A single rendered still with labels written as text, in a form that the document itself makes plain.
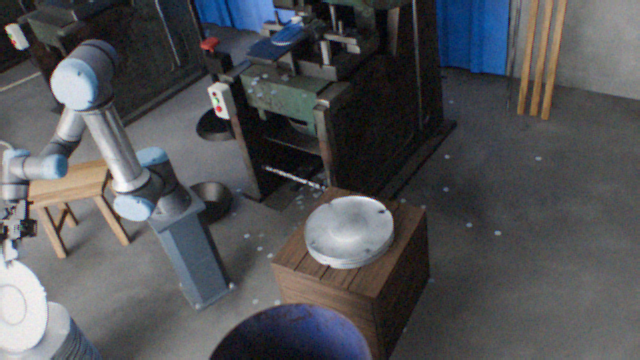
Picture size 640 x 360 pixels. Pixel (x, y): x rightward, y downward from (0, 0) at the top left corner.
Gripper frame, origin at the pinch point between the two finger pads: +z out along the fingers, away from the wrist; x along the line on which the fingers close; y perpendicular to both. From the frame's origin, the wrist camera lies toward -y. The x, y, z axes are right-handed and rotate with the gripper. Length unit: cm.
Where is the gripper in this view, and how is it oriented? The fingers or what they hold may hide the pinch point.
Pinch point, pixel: (7, 265)
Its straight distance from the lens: 193.1
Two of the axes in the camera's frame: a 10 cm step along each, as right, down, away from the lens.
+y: 9.7, -0.3, -2.2
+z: 0.2, 10.0, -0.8
